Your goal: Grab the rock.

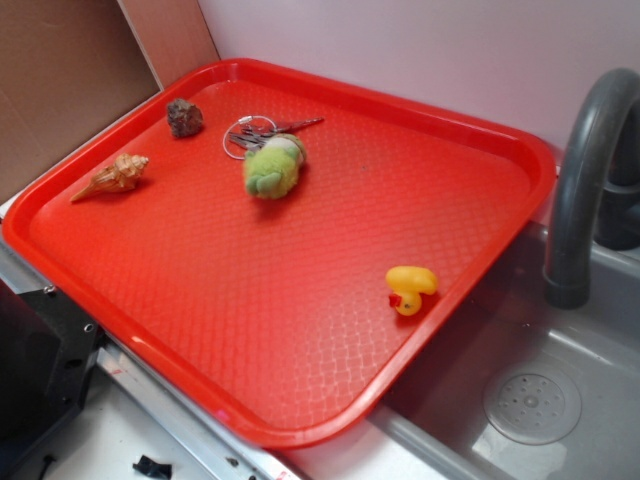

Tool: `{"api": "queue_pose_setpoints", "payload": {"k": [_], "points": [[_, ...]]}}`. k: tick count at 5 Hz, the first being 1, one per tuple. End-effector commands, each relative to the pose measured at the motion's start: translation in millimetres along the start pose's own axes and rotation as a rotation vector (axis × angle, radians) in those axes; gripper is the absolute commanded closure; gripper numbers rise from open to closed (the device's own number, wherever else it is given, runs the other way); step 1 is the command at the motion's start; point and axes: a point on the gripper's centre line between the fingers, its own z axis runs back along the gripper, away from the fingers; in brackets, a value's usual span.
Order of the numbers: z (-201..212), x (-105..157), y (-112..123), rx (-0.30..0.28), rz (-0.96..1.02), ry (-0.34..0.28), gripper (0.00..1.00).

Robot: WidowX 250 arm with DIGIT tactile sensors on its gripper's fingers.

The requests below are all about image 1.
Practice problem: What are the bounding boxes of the brown grey rock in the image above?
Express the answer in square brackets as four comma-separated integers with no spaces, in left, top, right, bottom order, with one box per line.
[166,98,204,138]

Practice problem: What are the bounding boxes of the red plastic tray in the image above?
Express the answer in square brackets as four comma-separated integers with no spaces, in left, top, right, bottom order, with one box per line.
[2,59,556,449]

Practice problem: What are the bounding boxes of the green plush frog toy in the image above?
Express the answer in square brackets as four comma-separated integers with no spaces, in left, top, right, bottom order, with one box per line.
[243,134,307,200]

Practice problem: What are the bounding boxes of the yellow rubber duck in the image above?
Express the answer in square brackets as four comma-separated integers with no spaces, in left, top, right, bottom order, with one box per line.
[385,266,439,316]

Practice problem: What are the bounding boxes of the tan spiral seashell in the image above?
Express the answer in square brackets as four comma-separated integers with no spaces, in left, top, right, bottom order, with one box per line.
[70,153,149,202]

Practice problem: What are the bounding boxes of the grey plastic sink basin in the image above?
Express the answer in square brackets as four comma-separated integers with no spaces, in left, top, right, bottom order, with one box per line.
[285,214,639,479]

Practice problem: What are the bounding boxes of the round sink drain cover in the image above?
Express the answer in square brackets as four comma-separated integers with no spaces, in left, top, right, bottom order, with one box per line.
[483,362,582,446]

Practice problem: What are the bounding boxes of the grey toy faucet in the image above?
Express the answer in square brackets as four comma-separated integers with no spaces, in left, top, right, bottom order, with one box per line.
[543,68,639,309]

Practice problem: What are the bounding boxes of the black tape scrap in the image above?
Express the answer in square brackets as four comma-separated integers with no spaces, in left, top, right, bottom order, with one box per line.
[132,455,173,480]

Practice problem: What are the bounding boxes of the brown cardboard panel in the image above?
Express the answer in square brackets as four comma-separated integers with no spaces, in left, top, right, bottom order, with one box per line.
[1,1,219,202]

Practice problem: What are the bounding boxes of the metal keys on ring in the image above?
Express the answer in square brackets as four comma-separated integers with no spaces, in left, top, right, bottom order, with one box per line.
[222,115,324,160]

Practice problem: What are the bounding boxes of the black metal mount bracket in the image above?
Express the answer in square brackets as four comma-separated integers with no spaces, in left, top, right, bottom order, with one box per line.
[1,284,102,478]

